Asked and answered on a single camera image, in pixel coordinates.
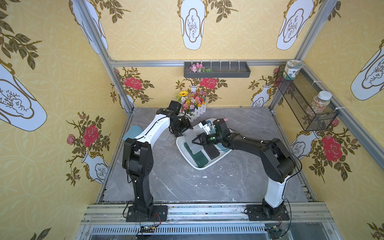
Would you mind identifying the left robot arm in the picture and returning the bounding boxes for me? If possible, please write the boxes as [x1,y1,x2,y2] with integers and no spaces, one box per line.
[122,101,191,222]

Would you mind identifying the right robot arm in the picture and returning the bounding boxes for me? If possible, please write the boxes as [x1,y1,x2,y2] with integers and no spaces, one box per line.
[192,119,296,210]

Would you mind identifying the circuit board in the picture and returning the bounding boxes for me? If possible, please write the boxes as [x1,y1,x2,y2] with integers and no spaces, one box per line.
[265,228,282,240]
[140,225,157,234]

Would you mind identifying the dark green pencil case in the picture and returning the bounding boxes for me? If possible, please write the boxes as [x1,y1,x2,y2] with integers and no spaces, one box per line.
[184,143,209,169]

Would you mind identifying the right circuit board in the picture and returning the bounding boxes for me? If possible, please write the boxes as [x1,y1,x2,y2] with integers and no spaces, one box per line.
[265,228,282,240]

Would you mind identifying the flower pot with white fence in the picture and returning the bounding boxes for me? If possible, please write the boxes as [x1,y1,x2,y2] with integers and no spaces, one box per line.
[178,91,207,121]

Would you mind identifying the black pencil case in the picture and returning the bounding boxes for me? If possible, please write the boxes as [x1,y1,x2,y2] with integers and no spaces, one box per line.
[204,145,220,160]

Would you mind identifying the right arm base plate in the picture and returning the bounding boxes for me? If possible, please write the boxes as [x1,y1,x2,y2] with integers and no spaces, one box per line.
[245,204,290,221]

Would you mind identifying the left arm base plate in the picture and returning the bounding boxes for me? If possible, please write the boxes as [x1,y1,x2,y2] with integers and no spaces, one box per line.
[125,205,168,223]

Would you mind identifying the teal translucent pencil case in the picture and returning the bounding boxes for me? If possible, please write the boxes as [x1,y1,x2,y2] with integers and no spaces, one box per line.
[216,143,230,152]

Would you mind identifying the black wire basket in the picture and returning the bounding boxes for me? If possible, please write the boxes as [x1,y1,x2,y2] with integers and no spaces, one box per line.
[275,66,339,132]

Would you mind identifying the pink flowers on shelf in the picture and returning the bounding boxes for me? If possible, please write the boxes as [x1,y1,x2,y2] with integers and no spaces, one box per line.
[190,63,213,73]

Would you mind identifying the left circuit board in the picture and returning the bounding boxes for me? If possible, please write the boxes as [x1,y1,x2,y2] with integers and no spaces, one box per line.
[140,225,157,234]

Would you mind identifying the white storage box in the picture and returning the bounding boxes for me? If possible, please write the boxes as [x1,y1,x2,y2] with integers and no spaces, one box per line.
[176,118,232,170]

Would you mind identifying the clear jar white lid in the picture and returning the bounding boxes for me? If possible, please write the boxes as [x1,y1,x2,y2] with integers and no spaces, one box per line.
[307,91,333,116]

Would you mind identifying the jar with patterned label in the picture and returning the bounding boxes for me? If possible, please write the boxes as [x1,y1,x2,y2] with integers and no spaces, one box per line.
[282,60,303,80]

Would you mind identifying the grey wall shelf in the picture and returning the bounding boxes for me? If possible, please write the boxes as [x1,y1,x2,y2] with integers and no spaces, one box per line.
[184,61,251,79]

